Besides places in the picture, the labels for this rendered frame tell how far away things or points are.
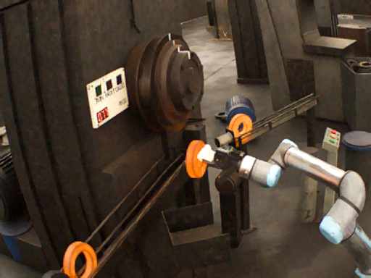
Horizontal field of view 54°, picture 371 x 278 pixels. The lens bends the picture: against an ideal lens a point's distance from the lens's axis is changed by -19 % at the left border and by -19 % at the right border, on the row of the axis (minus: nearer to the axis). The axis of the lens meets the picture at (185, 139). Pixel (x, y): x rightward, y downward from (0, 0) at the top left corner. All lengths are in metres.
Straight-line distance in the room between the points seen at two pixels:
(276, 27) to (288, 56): 0.35
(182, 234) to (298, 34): 3.15
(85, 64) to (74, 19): 0.21
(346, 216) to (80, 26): 1.24
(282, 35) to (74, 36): 3.24
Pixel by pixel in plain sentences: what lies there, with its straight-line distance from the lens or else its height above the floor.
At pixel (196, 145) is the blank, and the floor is 0.89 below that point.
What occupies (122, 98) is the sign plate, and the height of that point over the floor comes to 1.11.
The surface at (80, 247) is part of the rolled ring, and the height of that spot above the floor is 0.76.
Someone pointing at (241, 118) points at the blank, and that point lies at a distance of 2.49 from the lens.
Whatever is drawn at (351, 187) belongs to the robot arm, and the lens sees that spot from 1.47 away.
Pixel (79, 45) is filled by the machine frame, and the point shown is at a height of 1.41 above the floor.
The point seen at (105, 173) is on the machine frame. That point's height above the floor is 0.87.
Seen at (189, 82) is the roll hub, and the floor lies 1.12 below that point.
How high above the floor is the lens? 1.58
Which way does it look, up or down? 21 degrees down
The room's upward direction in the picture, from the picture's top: 7 degrees counter-clockwise
